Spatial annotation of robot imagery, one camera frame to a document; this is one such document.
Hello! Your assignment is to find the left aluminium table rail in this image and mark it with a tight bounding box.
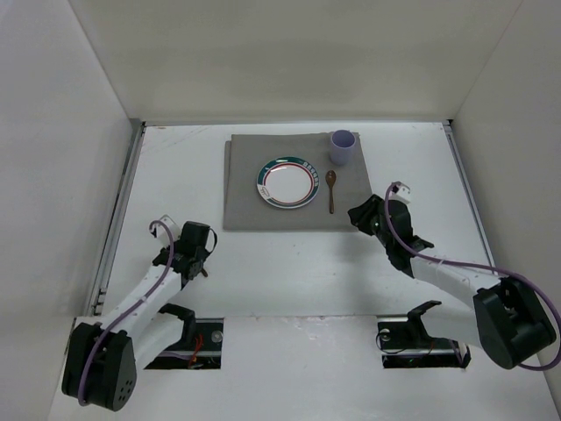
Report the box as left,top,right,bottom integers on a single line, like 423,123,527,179
83,118,146,317

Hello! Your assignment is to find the aluminium table rail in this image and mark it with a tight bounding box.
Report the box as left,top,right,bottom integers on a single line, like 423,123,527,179
83,118,146,317
442,119,495,266

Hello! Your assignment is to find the white plate green red rim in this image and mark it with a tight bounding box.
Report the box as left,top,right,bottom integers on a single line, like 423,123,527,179
256,156,320,210

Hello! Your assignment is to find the brown wooden spoon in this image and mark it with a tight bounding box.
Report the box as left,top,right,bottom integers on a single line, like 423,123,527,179
325,170,337,214

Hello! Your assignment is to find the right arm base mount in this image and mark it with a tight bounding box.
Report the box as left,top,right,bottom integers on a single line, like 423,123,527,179
375,300,472,369

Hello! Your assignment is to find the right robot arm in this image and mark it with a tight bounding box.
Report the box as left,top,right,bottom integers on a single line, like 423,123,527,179
348,194,560,369

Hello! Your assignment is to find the purple cup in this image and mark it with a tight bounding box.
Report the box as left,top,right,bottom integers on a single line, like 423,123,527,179
330,130,357,166

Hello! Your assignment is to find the grey cloth placemat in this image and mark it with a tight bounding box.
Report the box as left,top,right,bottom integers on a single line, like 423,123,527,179
223,132,373,232

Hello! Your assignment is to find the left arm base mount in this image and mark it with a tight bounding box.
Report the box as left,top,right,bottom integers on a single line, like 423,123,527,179
146,303,224,370

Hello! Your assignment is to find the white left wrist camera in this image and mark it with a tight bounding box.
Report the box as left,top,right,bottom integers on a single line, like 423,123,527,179
148,214,181,241

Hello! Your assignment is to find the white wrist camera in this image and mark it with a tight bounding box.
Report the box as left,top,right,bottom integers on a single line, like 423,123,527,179
148,214,181,241
390,182,411,205

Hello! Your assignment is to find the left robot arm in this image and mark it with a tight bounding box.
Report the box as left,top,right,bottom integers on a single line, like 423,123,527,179
61,217,218,412

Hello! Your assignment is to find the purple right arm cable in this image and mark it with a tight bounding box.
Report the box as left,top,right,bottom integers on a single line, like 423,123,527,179
384,182,561,373

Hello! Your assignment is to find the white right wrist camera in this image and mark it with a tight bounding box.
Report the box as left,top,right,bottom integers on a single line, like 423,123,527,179
390,182,411,205

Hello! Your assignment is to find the right aluminium table rail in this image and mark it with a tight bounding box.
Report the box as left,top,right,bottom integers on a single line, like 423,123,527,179
442,119,495,266

